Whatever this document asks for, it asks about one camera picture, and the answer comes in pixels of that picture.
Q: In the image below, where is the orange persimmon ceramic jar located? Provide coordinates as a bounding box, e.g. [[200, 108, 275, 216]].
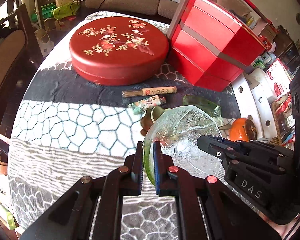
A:
[[229, 118, 257, 141]]

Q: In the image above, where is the green square glass plate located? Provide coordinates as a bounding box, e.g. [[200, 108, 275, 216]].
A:
[[183, 94, 222, 118]]

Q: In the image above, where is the clear glass leaf bowl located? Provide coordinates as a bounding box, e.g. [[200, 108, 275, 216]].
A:
[[143, 105, 223, 184]]

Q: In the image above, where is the red white snack bag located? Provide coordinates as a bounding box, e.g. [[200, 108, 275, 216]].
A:
[[266, 59, 291, 99]]

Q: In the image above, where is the white cardboard tray box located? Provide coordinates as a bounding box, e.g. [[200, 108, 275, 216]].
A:
[[231, 74, 277, 141]]

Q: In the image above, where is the patterned grey white tablecloth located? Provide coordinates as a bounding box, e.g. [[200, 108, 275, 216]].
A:
[[8, 11, 241, 239]]

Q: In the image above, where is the incense stick tube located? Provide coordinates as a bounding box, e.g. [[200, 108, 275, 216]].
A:
[[122, 86, 177, 98]]

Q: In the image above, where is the red tiered octagonal box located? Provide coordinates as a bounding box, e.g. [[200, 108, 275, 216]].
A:
[[166, 0, 266, 92]]

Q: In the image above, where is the brown flower-shaped dish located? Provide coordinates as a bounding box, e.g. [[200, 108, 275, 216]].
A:
[[140, 106, 165, 137]]

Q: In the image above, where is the green patterned small packet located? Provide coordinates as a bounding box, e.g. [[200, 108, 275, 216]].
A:
[[128, 95, 166, 115]]

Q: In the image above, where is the round red lacquer box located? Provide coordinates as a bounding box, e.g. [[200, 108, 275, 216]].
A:
[[69, 16, 169, 86]]

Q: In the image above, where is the wooden chair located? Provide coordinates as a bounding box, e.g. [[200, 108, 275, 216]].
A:
[[0, 4, 43, 174]]

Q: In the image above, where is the green yellow bag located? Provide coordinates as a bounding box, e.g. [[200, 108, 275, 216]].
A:
[[52, 2, 81, 21]]

